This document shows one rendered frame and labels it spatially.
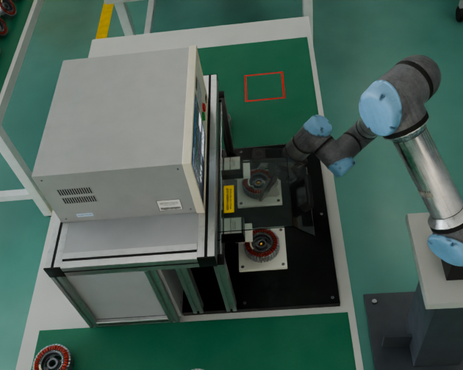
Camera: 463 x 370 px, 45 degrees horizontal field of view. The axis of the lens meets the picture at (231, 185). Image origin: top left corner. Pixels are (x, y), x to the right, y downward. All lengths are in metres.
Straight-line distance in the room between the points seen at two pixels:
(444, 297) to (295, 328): 0.44
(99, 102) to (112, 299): 0.55
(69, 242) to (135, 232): 0.18
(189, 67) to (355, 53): 2.18
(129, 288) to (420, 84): 0.91
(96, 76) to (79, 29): 2.64
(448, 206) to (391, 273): 1.20
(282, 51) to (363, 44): 1.30
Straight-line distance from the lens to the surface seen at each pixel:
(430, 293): 1.75
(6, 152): 2.72
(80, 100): 1.54
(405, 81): 1.34
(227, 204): 1.52
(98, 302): 1.66
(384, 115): 1.31
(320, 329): 1.67
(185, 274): 1.48
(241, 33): 2.57
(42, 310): 1.89
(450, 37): 3.78
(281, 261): 1.73
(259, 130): 2.12
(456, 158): 3.07
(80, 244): 1.49
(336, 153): 1.67
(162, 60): 1.58
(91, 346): 1.77
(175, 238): 1.42
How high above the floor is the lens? 2.29
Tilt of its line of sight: 52 degrees down
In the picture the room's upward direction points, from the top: 11 degrees counter-clockwise
